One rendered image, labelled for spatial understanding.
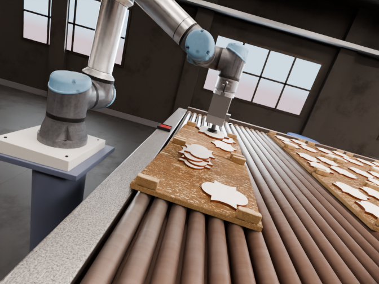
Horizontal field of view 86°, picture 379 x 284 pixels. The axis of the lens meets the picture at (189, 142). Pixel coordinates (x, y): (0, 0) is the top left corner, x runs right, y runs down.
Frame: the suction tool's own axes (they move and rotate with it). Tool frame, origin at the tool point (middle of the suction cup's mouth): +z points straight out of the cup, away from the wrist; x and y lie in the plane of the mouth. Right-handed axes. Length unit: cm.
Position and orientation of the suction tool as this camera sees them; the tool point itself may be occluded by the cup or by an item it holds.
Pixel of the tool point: (211, 134)
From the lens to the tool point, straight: 77.4
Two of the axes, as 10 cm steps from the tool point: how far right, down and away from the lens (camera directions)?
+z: -2.6, 9.2, 3.0
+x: -9.4, -3.2, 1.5
